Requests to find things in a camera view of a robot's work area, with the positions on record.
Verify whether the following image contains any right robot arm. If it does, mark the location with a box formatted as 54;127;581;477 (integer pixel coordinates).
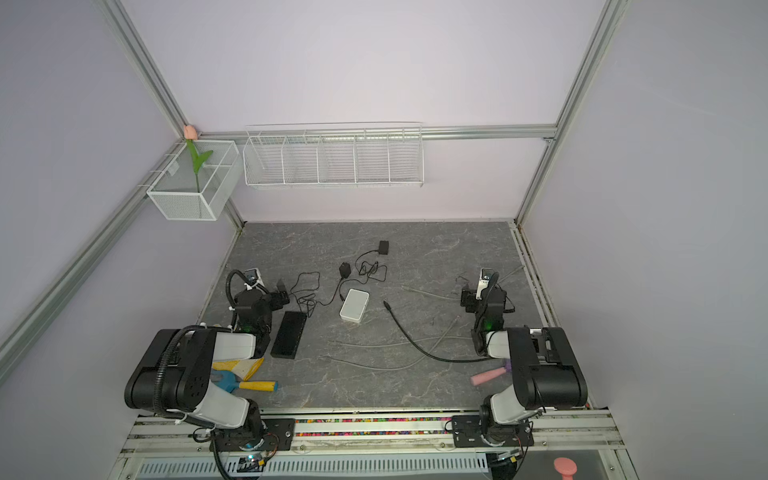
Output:
460;269;588;447

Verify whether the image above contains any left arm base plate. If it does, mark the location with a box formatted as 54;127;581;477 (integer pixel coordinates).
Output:
211;417;296;453

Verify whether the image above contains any blue yellow toy rake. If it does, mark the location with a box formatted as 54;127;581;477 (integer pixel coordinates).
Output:
210;370;278;393

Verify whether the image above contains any yellow work glove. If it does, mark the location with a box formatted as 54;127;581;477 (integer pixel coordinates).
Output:
212;358;264;381

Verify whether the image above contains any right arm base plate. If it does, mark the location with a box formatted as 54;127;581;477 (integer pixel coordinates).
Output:
447;414;534;448

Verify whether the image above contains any black power adapter plug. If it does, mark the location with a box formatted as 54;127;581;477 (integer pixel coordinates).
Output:
339;262;353;280

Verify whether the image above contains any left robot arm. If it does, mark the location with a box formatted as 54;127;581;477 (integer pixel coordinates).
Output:
124;269;290;451

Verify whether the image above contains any artificial tulip flower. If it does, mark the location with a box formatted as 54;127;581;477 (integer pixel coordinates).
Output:
183;125;213;193

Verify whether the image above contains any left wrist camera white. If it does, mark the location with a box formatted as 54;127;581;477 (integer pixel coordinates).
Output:
243;268;264;286

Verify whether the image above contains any grey ethernet cable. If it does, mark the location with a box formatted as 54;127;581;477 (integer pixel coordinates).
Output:
323;317;460;372
329;334;475;350
400;265;524;301

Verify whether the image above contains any black power cord tangled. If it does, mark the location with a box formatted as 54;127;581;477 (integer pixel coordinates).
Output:
288;248;389;318

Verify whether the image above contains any black network switch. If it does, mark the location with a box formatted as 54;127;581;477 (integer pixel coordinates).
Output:
270;311;307;360

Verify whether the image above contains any white mesh basket small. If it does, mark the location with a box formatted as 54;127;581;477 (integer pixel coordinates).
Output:
147;140;244;221

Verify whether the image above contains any pink purple toy shovel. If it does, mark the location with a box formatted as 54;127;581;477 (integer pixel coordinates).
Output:
470;361;511;386

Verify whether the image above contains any white wire basket long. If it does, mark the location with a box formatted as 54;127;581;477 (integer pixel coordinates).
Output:
243;122;425;188

